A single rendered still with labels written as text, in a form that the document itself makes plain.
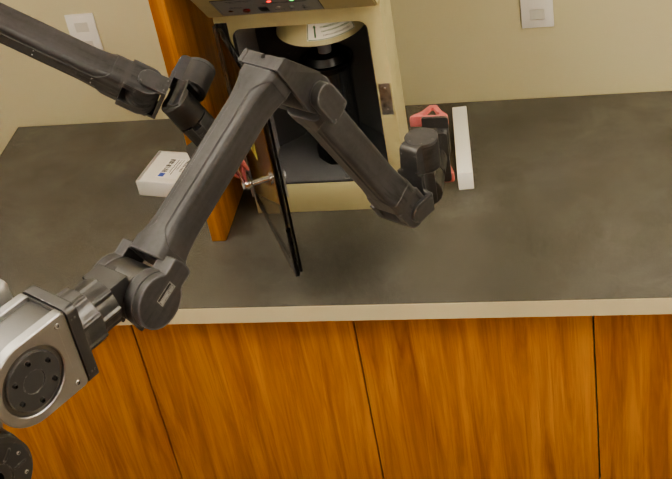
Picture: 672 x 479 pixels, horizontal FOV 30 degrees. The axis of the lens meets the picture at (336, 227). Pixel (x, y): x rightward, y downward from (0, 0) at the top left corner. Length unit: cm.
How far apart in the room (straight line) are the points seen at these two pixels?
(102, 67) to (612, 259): 99
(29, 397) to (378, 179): 71
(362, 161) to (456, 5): 91
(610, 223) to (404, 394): 53
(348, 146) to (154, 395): 94
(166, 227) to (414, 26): 128
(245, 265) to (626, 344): 75
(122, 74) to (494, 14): 96
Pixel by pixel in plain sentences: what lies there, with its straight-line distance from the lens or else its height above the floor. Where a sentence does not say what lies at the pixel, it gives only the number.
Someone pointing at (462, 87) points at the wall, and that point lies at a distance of 289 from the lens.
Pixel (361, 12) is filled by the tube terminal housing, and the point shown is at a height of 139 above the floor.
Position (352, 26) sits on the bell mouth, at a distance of 241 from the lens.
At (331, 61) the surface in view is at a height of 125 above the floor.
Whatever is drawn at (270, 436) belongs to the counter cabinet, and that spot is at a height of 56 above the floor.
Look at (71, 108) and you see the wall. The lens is 314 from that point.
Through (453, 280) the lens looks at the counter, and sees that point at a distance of 236.
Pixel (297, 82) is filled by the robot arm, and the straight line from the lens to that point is 176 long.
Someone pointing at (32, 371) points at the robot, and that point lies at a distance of 156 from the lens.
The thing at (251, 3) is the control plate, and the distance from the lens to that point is 228.
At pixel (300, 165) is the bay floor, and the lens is 261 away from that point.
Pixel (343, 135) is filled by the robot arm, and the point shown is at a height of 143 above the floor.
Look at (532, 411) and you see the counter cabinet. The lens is 253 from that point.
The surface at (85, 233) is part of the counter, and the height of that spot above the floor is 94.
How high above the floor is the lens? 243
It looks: 36 degrees down
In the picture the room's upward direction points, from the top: 11 degrees counter-clockwise
